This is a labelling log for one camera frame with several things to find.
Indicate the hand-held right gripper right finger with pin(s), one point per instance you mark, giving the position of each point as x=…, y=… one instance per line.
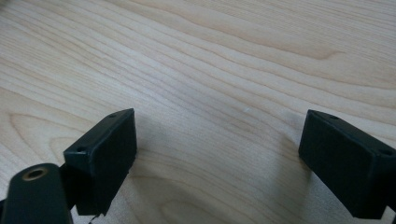
x=345, y=161

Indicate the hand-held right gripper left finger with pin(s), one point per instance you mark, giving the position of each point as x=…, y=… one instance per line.
x=102, y=161

